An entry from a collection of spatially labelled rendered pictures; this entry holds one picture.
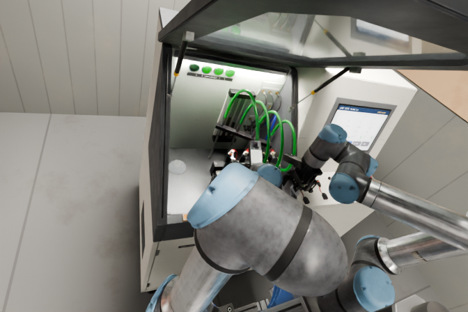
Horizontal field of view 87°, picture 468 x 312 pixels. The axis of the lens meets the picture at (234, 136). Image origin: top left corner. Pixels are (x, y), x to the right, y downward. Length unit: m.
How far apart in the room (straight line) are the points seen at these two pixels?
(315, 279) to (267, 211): 0.10
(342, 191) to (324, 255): 0.38
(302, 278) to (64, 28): 2.40
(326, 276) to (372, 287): 0.61
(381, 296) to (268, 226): 0.69
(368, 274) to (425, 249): 0.18
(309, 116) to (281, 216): 1.01
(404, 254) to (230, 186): 0.77
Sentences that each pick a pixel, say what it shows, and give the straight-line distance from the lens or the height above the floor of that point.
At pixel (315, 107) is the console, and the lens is 1.31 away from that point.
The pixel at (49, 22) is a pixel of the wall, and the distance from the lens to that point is 2.51.
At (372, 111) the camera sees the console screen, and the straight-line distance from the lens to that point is 1.60.
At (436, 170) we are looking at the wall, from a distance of 3.03.
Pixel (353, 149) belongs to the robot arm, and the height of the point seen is 1.54.
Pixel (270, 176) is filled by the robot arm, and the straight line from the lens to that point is 0.73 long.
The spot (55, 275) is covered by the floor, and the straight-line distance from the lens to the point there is 2.09.
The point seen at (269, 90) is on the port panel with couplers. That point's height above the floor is 1.31.
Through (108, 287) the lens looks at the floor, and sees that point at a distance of 2.02.
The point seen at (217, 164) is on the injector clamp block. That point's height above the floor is 0.98.
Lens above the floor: 1.94
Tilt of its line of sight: 39 degrees down
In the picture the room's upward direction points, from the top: 24 degrees clockwise
